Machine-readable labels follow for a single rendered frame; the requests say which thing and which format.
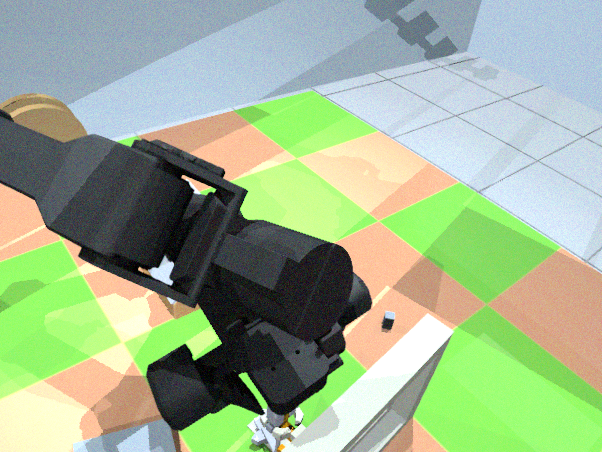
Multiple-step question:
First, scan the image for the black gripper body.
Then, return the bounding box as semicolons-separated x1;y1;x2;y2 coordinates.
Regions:
145;271;373;431

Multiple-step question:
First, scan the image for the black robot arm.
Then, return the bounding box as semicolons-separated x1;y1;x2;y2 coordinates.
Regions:
0;109;353;415

